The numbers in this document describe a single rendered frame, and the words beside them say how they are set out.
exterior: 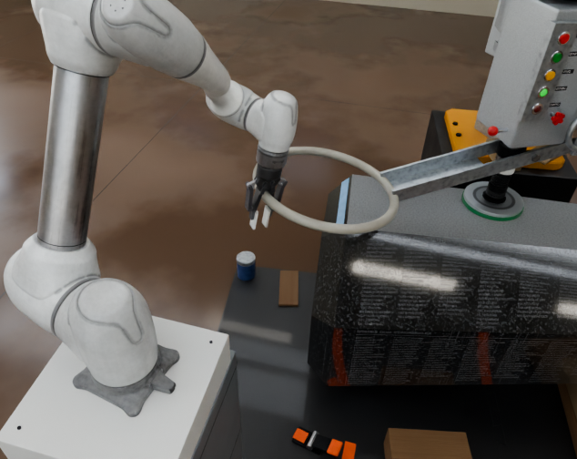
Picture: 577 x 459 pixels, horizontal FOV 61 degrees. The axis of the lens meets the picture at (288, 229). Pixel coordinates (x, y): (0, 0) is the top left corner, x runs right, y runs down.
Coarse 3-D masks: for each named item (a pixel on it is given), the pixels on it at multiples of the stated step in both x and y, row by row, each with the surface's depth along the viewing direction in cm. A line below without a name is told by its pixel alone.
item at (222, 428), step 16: (224, 384) 128; (224, 400) 131; (208, 416) 120; (224, 416) 135; (208, 432) 121; (224, 432) 138; (240, 432) 161; (208, 448) 124; (224, 448) 142; (240, 448) 166
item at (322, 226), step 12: (324, 156) 180; (336, 156) 179; (348, 156) 179; (360, 168) 177; (372, 168) 174; (384, 180) 170; (276, 204) 146; (396, 204) 158; (288, 216) 144; (300, 216) 143; (384, 216) 151; (312, 228) 143; (324, 228) 142; (336, 228) 142; (348, 228) 143; (360, 228) 145; (372, 228) 147
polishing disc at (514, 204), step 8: (472, 184) 189; (480, 184) 189; (464, 192) 184; (472, 192) 184; (480, 192) 185; (512, 192) 185; (472, 200) 180; (480, 200) 180; (512, 200) 181; (520, 200) 181; (472, 208) 179; (480, 208) 177; (488, 208) 177; (496, 208) 177; (504, 208) 177; (512, 208) 178; (520, 208) 178; (496, 216) 175; (504, 216) 175; (512, 216) 176
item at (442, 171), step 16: (480, 144) 173; (496, 144) 173; (560, 144) 165; (432, 160) 172; (448, 160) 173; (464, 160) 174; (480, 160) 173; (496, 160) 164; (512, 160) 165; (528, 160) 166; (384, 176) 171; (400, 176) 173; (416, 176) 173; (432, 176) 171; (448, 176) 163; (464, 176) 164; (480, 176) 166; (400, 192) 163; (416, 192) 164
